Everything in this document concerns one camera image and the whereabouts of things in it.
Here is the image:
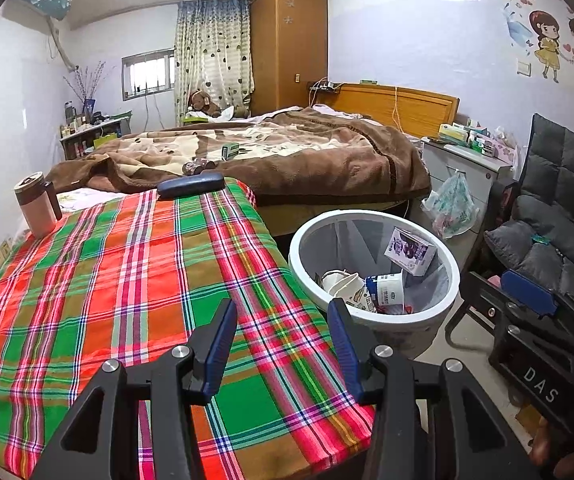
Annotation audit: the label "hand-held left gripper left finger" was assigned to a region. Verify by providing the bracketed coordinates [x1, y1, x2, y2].
[30, 297, 239, 480]

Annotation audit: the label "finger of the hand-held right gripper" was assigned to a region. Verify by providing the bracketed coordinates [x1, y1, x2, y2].
[501, 269, 574, 333]
[467, 272, 574, 363]

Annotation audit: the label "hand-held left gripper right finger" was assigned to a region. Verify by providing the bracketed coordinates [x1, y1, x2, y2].
[327, 297, 540, 480]

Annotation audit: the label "patterned paper cup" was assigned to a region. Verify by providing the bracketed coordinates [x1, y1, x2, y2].
[322, 269, 368, 307]

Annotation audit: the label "white round waste bin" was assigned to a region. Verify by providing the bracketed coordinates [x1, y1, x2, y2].
[288, 210, 461, 359]

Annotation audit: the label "white yogurt tub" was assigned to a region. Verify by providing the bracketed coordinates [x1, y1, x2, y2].
[364, 272, 407, 313]

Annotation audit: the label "purple milk carton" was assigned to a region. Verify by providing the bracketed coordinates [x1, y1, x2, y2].
[383, 227, 438, 277]

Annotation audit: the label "hanging plastic bag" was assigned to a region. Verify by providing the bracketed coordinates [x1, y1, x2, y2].
[421, 170, 480, 239]

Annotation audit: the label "red green plaid tablecloth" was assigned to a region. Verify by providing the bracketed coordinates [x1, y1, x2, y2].
[0, 179, 375, 480]

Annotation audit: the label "grey nightstand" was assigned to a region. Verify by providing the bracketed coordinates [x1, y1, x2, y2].
[421, 137, 512, 241]

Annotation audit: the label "grey cushioned chair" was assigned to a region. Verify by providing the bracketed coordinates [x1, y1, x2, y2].
[444, 112, 574, 351]

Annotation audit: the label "pile of medicine boxes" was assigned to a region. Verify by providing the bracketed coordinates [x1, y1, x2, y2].
[437, 119, 518, 161]

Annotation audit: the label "dark blue glasses case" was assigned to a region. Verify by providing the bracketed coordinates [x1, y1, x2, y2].
[157, 172, 225, 200]

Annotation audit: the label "brown patterned blanket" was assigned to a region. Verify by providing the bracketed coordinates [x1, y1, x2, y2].
[44, 106, 432, 206]

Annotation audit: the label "wooden headboard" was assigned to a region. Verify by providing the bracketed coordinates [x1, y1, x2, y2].
[317, 82, 460, 140]

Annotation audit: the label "white bed sheet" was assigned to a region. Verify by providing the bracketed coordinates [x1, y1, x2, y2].
[57, 187, 123, 213]

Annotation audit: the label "beige brown tumbler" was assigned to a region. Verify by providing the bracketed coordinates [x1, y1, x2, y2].
[14, 171, 63, 239]

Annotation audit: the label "brown teddy bear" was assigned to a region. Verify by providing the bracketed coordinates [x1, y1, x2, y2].
[187, 90, 221, 118]

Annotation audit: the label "cluttered shelf desk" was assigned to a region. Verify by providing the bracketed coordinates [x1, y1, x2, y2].
[60, 100, 133, 161]

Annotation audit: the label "barred window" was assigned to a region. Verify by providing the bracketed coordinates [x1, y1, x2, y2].
[121, 49, 176, 102]

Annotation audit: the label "heart print curtain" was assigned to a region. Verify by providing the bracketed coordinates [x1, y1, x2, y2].
[174, 0, 255, 118]

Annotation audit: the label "purple dried branches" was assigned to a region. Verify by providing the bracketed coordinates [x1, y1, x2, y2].
[64, 61, 107, 101]

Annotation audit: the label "wooden wardrobe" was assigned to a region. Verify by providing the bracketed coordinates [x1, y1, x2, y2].
[250, 0, 329, 117]

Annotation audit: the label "wrapped air conditioner pipe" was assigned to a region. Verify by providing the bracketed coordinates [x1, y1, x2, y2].
[47, 17, 78, 71]

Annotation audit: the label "orange cable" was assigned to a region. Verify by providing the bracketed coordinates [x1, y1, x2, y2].
[392, 87, 408, 133]

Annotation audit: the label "cartoon couple wall decal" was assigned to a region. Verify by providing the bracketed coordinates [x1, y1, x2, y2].
[504, 7, 574, 96]

